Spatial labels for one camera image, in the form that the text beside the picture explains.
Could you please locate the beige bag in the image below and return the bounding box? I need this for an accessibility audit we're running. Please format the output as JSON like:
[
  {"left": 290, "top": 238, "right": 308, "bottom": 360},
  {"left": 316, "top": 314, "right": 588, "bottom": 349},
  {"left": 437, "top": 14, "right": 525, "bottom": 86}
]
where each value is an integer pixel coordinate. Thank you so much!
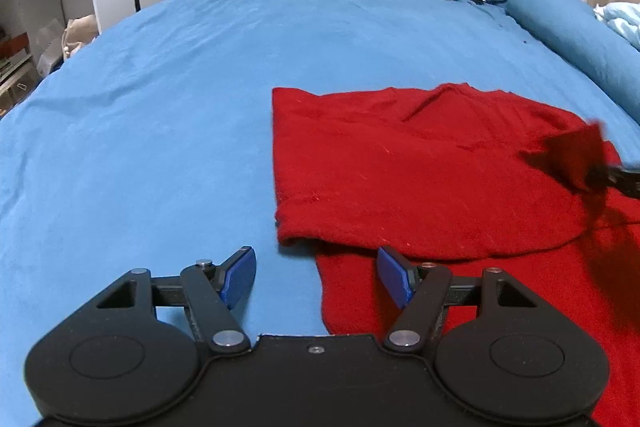
[{"left": 60, "top": 14, "right": 102, "bottom": 60}]

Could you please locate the blue bolster pillow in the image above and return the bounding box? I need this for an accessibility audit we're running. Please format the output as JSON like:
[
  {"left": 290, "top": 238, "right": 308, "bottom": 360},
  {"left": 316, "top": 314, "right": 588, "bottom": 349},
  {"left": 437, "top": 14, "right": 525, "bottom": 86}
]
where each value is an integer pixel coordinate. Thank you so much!
[{"left": 505, "top": 0, "right": 640, "bottom": 128}]

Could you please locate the red knit sweater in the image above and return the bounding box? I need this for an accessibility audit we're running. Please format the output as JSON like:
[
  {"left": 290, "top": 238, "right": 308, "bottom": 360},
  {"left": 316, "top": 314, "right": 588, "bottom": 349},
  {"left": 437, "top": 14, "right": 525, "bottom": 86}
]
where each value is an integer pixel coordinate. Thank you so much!
[{"left": 271, "top": 83, "right": 640, "bottom": 427}]

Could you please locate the light blue blanket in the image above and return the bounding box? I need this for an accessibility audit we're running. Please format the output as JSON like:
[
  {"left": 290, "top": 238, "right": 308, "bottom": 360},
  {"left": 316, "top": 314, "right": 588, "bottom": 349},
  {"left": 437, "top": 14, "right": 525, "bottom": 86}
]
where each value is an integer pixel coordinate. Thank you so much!
[{"left": 593, "top": 2, "right": 640, "bottom": 54}]

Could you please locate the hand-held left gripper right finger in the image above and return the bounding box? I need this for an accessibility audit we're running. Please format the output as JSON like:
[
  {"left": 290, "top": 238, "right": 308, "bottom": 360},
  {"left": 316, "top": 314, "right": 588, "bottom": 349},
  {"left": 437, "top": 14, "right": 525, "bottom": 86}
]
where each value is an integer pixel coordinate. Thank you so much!
[{"left": 376, "top": 245, "right": 540, "bottom": 354}]

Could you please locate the bed with blue sheet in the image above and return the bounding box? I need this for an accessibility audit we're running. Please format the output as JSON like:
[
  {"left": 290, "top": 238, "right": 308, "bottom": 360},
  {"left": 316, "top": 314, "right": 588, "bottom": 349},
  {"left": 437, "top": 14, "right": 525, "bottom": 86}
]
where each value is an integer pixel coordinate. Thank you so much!
[{"left": 0, "top": 0, "right": 640, "bottom": 427}]

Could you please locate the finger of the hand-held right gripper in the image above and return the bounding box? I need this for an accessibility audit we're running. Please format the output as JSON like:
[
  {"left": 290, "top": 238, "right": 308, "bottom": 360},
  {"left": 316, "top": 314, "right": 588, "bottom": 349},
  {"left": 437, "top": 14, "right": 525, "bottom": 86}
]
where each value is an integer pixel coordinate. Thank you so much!
[{"left": 582, "top": 164, "right": 640, "bottom": 200}]

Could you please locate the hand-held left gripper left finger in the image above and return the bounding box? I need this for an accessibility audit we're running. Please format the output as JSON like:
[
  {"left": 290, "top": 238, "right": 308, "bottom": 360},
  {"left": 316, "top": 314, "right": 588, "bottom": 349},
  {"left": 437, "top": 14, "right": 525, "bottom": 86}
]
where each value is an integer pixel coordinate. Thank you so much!
[{"left": 95, "top": 246, "right": 258, "bottom": 356}]

